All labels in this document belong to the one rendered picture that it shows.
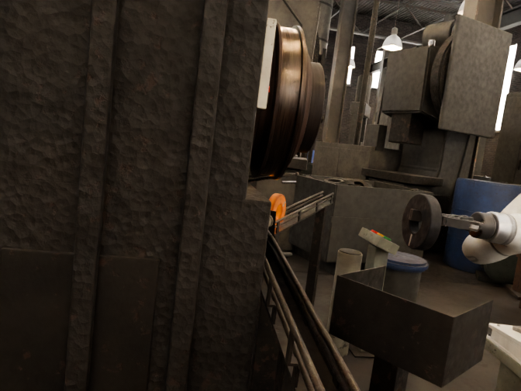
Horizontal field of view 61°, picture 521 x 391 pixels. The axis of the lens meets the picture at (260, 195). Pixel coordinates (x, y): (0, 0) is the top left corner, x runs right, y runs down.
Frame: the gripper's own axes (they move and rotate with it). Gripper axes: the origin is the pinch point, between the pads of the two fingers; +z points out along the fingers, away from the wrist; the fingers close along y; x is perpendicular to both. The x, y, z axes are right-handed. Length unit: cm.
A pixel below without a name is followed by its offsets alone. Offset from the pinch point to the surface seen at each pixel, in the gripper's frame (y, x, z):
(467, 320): -38.3, -14.7, 8.3
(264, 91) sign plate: -21, 22, 53
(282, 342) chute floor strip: -34, -25, 43
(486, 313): -32.5, -14.6, 0.0
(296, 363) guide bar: -48, -22, 44
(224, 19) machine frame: -24, 34, 63
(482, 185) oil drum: 264, 10, -209
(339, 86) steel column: 875, 169, -246
